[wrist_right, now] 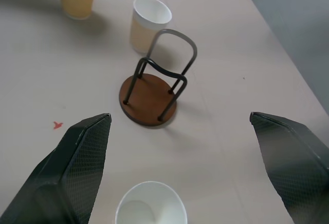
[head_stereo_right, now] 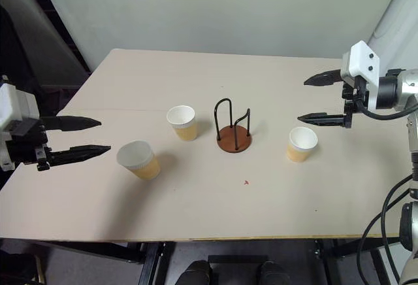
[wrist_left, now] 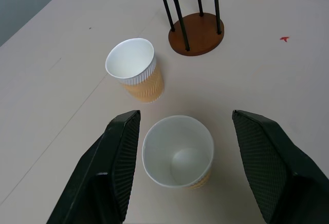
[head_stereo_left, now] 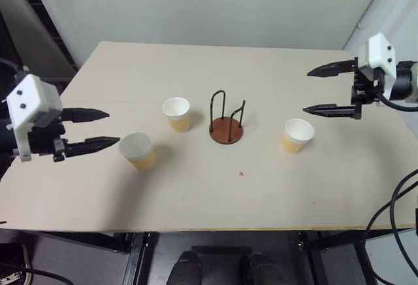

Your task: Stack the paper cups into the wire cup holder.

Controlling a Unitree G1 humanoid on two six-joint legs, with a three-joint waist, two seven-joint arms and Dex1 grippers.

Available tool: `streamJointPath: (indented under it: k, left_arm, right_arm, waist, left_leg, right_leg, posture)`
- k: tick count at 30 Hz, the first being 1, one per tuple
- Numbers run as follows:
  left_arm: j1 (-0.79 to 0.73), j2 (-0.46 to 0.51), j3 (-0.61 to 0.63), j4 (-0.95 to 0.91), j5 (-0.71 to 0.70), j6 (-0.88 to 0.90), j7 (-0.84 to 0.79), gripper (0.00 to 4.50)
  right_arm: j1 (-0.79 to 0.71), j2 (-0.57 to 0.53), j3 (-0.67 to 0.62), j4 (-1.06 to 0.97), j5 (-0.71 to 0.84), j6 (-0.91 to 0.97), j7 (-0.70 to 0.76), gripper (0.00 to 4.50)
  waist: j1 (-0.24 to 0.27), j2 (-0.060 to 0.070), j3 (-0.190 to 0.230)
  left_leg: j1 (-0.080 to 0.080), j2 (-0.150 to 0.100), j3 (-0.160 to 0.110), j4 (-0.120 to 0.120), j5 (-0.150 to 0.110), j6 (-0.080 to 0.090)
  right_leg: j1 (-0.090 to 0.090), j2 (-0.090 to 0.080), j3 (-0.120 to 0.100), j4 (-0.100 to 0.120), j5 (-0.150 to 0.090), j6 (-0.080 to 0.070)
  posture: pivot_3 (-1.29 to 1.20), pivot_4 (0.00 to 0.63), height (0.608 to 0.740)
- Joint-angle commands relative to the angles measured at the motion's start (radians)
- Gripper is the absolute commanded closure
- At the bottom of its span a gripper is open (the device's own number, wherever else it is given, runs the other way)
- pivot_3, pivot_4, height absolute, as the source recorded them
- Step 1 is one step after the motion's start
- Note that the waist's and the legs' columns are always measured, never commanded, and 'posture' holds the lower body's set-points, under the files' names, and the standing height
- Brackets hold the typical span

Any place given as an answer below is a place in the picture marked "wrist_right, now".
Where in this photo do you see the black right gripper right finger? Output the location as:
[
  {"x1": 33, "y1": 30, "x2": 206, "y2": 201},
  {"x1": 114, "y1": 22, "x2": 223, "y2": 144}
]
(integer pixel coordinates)
[{"x1": 249, "y1": 111, "x2": 329, "y2": 224}]

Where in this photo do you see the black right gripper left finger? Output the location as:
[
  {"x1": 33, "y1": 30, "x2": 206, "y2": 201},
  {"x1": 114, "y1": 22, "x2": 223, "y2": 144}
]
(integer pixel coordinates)
[{"x1": 0, "y1": 113, "x2": 112, "y2": 224}]

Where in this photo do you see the wooden base wire cup holder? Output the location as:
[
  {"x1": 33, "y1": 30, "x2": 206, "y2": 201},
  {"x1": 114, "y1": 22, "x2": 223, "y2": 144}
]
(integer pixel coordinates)
[{"x1": 119, "y1": 28, "x2": 198, "y2": 127}]

